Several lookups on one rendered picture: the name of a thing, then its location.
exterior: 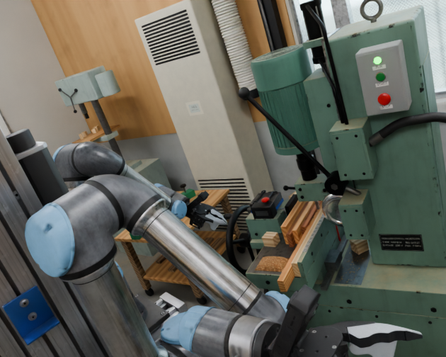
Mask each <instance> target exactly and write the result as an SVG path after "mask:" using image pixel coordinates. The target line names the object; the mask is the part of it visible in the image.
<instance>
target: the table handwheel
mask: <svg viewBox="0 0 446 357"><path fill-rule="evenodd" d="M247 208H250V205H241V206H239V207H238V208H237V209H236V210H235V211H234V212H233V213H232V215H231V217H230V219H229V223H228V225H227V233H226V249H227V256H228V259H229V262H230V264H231V265H232V266H233V267H234V268H236V269H237V270H238V271H239V272H240V273H242V274H243V275H244V276H246V272H247V270H248V269H243V268H242V267H240V265H239V264H238V262H237V260H236V257H235V254H234V247H233V244H240V246H241V247H247V249H248V252H249V254H250V256H251V260H252V262H253V261H254V259H255V256H254V255H253V250H252V248H251V245H250V241H251V240H252V238H251V235H250V232H249V230H248V229H247V232H246V233H241V234H240V236H239V239H237V240H233V235H234V227H235V224H236V221H237V219H238V218H239V216H240V214H241V213H243V212H248V211H247Z"/></svg>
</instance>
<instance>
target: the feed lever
mask: <svg viewBox="0 0 446 357"><path fill-rule="evenodd" d="M239 97H240V98H242V99H247V100H248V101H250V102H251V103H252V104H253V105H254V106H255V107H256V108H257V109H258V110H259V111H260V112H261V113H262V114H263V115H264V116H265V117H266V118H267V119H268V120H269V121H270V122H271V123H272V124H273V125H274V126H275V127H276V128H277V129H278V130H279V131H280V132H281V133H282V134H283V135H284V136H286V138H287V139H288V140H289V141H290V142H291V143H292V144H293V145H294V146H295V147H296V148H297V149H299V150H300V151H301V152H302V153H303V154H304V155H305V156H306V157H307V158H308V159H309V160H310V161H311V162H312V163H313V164H314V165H315V166H316V167H317V168H318V169H319V170H320V171H321V172H322V173H323V174H325V175H326V176H327V177H328V178H327V179H326V181H325V184H324V186H325V189H326V191H327V192H328V193H330V194H331V195H334V196H339V195H341V194H342V193H343V192H344V190H346V191H348V192H350V193H352V194H354V195H357V196H358V195H361V194H362V193H361V192H360V191H359V190H356V189H354V188H352V187H350V186H348V182H349V181H341V180H340V176H339V173H338V171H332V172H331V173H329V172H328V171H327V170H326V169H325V168H324V167H323V166H322V165H321V164H320V163H319V162H318V161H317V160H316V159H315V158H314V157H313V156H312V155H310V153H308V151H307V150H306V149H305V148H303V146H301V144H300V143H298V141H296V139H295V138H293V136H291V134H290V133H289V132H287V131H286V130H285V129H284V128H283V127H282V126H281V125H280V124H279V123H278V122H277V121H276V120H275V119H274V118H273V117H272V116H271V115H270V114H269V113H268V112H267V111H266V110H265V109H264V108H262V107H261V106H260V105H259V104H258V103H257V102H256V101H255V100H254V99H253V98H252V97H251V96H250V91H249V89H248V88H246V87H242V88H240V89H239Z"/></svg>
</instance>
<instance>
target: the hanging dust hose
mask: <svg viewBox="0 0 446 357"><path fill-rule="evenodd" d="M211 1H212V2H211V3H212V6H214V7H213V9H215V10H214V11H216V12H215V14H216V17H217V18H216V19H217V20H218V21H217V22H219V23H218V25H219V27H220V30H221V33H222V35H223V36H222V37H223V38H224V39H223V40H225V41H224V43H226V44H225V45H226V47H225V48H227V51H228V52H227V53H229V54H228V55H229V58H230V61H231V62H230V63H232V66H233V67H232V68H234V69H233V71H234V73H236V74H235V76H236V78H237V79H236V80H237V83H238V85H239V88H242V87H246V88H248V89H249V91H250V96H251V97H252V98H258V97H259V94H258V89H257V87H256V83H255V80H254V77H253V72H252V70H251V61H252V59H253V57H252V55H251V52H250V51H251V50H250V49H249V48H250V47H248V46H249V45H248V42H247V39H246V38H247V37H245V35H246V34H244V33H245V32H244V29H242V28H243V26H242V25H243V24H242V23H241V22H242V21H240V20H241V18H240V16H239V13H238V12H239V11H237V9H238V8H236V7H237V5H235V4H236V2H235V1H236V0H211Z"/></svg>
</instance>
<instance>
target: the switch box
mask: <svg viewBox="0 0 446 357"><path fill-rule="evenodd" d="M376 56H380V57H381V58H382V63H381V64H375V63H374V62H373V59H374V58H375V57H376ZM355 58H356V62H357V66H358V72H359V76H360V83H361V87H362V93H363V97H364V101H365V107H366V111H367V115H378V114H383V113H392V112H397V111H407V110H408V109H409V108H410V105H411V102H412V100H411V91H410V86H409V81H408V73H407V68H406V59H405V54H404V46H403V41H402V40H395V41H392V42H386V43H383V44H380V45H374V46H371V47H365V48H362V49H360V50H359V51H358V52H357V53H356V55H355ZM383 64H385V65H386V68H383V69H378V70H374V71H373V69H372V67H376V66H379V65H383ZM378 72H384V73H385V74H386V79H385V80H384V81H377V80H376V79H375V76H376V74H377V73H378ZM387 81H388V82H389V85H387V86H380V87H376V85H375V84H378V83H382V82H387ZM382 93H387V94H389V95H390V96H391V101H390V102H389V104H387V105H391V104H392V105H393V108H388V109H382V110H380V106H383V105H381V104H379V102H378V96H379V95H380V94H382ZM387 105H386V106H387Z"/></svg>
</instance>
